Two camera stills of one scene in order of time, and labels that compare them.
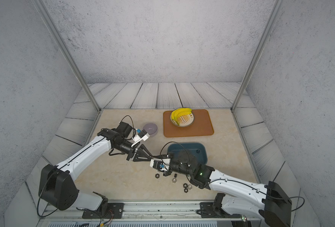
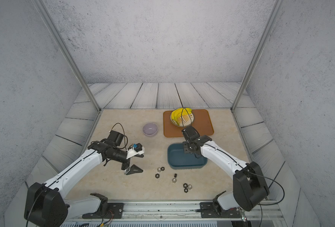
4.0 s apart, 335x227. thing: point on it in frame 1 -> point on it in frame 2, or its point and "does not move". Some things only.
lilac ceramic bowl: x=151 y=128 does not move
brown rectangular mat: x=202 y=126 does not move
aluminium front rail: x=148 y=214 does not move
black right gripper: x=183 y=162 -> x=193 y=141
